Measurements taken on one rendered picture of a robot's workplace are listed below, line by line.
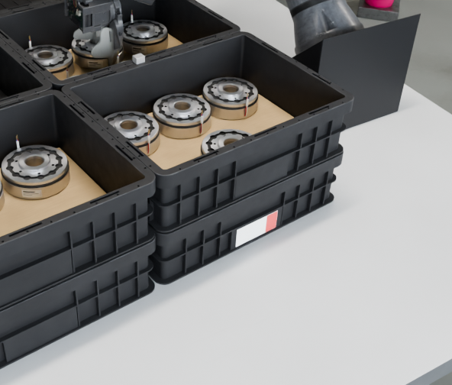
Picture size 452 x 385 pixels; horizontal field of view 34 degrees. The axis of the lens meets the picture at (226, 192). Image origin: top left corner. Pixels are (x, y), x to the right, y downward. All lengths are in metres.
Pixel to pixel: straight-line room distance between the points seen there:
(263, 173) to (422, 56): 2.46
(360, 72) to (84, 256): 0.75
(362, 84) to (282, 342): 0.64
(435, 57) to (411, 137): 1.99
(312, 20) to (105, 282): 0.72
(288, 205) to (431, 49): 2.44
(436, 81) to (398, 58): 1.78
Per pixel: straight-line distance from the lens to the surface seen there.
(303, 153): 1.24
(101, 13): 1.41
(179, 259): 1.18
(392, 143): 1.59
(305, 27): 1.54
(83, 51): 1.50
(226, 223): 1.20
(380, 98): 1.63
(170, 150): 1.26
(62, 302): 1.08
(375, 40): 1.53
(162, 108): 1.31
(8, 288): 1.00
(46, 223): 0.97
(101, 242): 1.05
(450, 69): 3.51
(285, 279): 1.22
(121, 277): 1.12
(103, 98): 1.29
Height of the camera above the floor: 1.55
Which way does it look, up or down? 38 degrees down
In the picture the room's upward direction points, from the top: 4 degrees clockwise
